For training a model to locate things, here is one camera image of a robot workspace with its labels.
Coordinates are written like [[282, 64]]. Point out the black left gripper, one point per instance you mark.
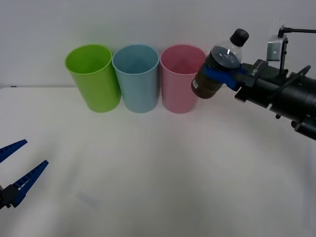
[[1, 197]]

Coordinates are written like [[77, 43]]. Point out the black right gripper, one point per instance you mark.
[[261, 71]]

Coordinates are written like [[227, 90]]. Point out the dark drink plastic bottle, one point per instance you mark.
[[207, 86]]

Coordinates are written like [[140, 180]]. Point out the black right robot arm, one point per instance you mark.
[[296, 98]]

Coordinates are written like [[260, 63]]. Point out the pink plastic bin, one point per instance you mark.
[[177, 93]]

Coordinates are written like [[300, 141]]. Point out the pale blue plastic bin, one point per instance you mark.
[[139, 93]]

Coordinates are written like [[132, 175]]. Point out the green plastic bin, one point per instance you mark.
[[98, 91]]

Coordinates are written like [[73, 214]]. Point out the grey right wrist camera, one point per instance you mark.
[[274, 50]]

